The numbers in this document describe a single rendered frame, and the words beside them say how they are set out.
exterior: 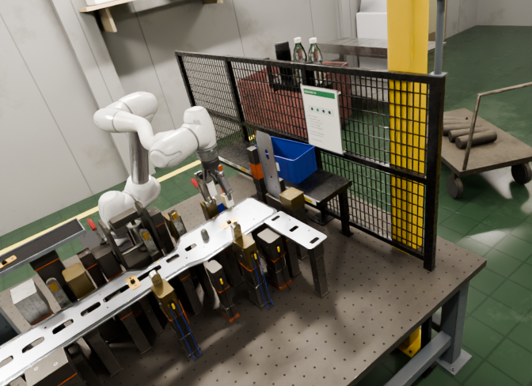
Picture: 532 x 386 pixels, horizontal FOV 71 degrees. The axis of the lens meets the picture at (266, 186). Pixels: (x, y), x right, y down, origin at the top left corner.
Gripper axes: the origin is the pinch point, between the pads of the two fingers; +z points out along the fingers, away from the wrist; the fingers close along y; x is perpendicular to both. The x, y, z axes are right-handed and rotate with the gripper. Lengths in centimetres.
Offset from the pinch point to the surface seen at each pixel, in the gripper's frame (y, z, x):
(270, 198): -1.0, 14.7, 24.9
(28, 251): -33, -3, -73
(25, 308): -12, 6, -81
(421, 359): 69, 91, 43
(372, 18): -235, 17, 408
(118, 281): -6, 13, -51
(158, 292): 18.5, 8.9, -42.4
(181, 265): 7.1, 13.4, -28.5
